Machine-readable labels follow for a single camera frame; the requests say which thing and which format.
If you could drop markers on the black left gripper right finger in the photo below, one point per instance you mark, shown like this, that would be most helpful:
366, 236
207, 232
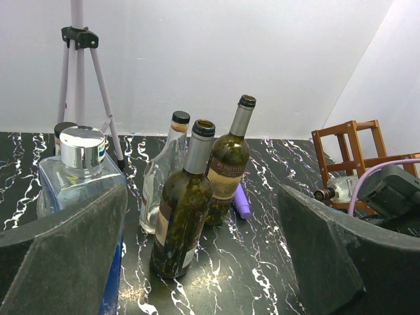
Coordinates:
344, 265

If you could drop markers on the clear plastic bottle blue label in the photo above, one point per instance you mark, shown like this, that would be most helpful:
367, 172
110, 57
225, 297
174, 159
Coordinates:
169, 160

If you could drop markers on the clear bottle gold cap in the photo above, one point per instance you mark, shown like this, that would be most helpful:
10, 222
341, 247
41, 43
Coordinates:
338, 190

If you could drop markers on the purple toy microphone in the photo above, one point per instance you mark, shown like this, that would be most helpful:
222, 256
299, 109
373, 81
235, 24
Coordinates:
241, 203

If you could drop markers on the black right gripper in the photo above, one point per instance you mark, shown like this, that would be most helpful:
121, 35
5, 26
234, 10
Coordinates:
393, 194

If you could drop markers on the lilac music stand tripod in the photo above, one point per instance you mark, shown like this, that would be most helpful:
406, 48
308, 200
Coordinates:
77, 39

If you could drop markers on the dark wine bottle silver cap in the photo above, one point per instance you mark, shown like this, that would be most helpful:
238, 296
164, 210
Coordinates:
228, 160

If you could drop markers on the dark bottle brown label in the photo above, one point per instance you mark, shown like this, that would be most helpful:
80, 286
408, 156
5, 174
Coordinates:
184, 206

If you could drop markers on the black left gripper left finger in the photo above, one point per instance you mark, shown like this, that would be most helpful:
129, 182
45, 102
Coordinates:
68, 262

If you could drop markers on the brown wooden wine rack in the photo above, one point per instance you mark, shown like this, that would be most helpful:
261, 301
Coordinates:
354, 163

